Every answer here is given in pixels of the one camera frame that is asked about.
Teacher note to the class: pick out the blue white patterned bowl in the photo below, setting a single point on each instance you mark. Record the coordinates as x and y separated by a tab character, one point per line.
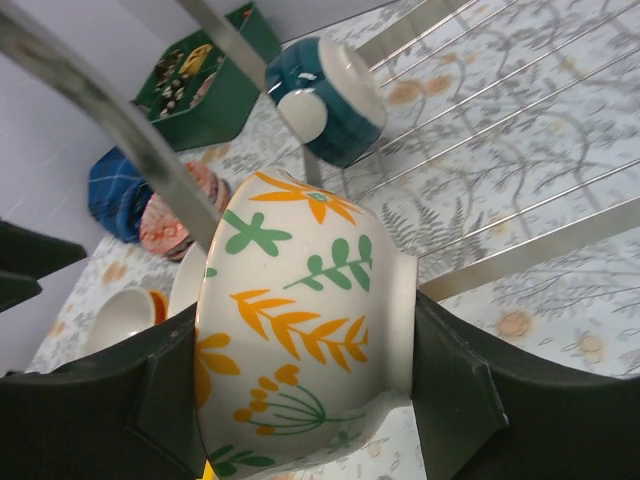
177	253

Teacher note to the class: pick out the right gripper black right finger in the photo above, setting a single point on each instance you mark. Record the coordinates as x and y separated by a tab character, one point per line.
486	409

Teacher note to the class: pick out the green compartment tray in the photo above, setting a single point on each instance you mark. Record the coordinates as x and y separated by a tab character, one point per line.
192	111

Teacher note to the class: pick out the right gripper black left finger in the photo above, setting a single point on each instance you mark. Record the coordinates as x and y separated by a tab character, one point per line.
125	412

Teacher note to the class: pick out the blue plaid cloth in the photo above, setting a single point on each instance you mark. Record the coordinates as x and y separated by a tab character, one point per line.
118	195

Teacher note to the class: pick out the teal rimmed white bowl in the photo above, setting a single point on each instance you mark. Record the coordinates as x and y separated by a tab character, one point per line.
328	97

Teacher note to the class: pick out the orange bowl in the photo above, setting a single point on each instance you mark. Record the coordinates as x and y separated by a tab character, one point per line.
160	303

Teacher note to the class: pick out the yellow rolled tie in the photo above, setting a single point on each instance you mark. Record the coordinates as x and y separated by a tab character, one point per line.
195	60

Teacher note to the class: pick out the green patterned plate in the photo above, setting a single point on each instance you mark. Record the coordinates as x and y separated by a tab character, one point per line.
208	473

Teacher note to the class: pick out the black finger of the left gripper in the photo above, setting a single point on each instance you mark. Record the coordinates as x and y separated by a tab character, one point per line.
36	255
16	289

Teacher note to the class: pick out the orange flower patterned plate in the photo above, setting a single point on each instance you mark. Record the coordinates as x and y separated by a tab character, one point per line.
304	329

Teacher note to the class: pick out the red diamond patterned bowl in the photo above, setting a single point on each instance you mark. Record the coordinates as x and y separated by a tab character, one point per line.
160	230

